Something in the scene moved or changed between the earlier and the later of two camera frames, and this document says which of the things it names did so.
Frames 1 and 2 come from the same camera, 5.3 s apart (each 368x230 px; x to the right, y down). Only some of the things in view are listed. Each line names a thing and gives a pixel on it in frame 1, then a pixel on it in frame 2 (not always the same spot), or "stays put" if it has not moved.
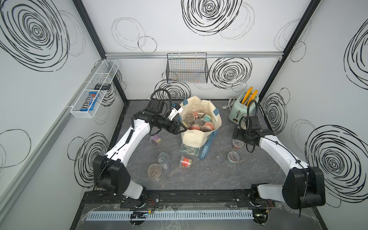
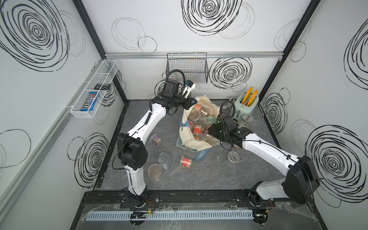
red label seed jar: (185, 162) stays put
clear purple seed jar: (155, 140) stays put
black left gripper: (176, 127) -> (189, 103)
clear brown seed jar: (154, 170) stays put
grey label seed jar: (164, 160) stays put
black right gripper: (238, 135) -> (212, 129)
